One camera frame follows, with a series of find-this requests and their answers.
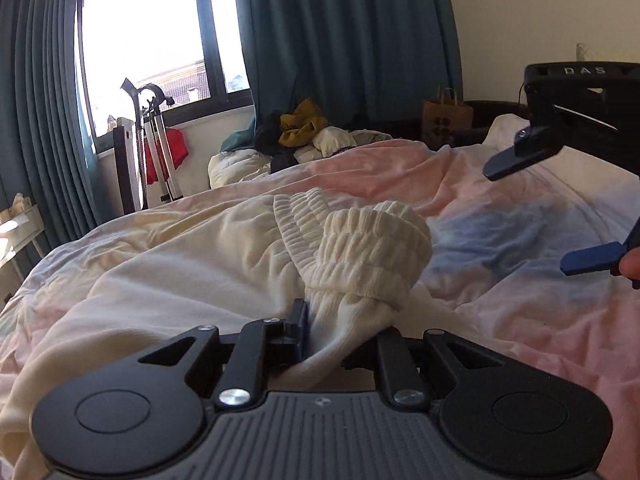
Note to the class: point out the white vanity desk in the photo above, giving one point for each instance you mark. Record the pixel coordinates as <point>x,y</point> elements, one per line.
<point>21,225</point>

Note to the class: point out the white knit sweatpants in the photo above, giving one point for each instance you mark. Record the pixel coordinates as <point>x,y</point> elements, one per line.
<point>141,279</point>

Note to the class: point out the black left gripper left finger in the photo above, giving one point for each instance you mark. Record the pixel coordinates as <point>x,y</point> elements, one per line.
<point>262,348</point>

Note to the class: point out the pastel tie-dye bed blanket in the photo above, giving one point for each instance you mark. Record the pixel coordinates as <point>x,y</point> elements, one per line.
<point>496,248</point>

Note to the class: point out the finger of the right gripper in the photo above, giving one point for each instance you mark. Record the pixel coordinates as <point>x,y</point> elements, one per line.
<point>520,152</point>

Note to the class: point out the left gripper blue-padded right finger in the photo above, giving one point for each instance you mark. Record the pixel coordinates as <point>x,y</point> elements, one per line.
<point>607,257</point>

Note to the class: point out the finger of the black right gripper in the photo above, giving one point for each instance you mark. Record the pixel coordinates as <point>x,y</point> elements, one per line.
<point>396,377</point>

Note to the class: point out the brown paper bag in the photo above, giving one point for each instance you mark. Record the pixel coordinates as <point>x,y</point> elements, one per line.
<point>444,116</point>

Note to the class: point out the person's right hand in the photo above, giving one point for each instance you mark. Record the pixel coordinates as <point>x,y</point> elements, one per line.
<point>630,265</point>

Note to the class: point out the mustard yellow garment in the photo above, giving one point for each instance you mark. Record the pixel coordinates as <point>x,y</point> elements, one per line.
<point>302,125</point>

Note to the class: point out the teal curtain by bed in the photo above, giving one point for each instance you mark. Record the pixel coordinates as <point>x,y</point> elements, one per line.
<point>379,58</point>

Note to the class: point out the pile of clothes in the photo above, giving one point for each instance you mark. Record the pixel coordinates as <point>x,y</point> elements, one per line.
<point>264,137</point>

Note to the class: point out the white quilted duvet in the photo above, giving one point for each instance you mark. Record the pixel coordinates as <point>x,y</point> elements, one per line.
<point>233,167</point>

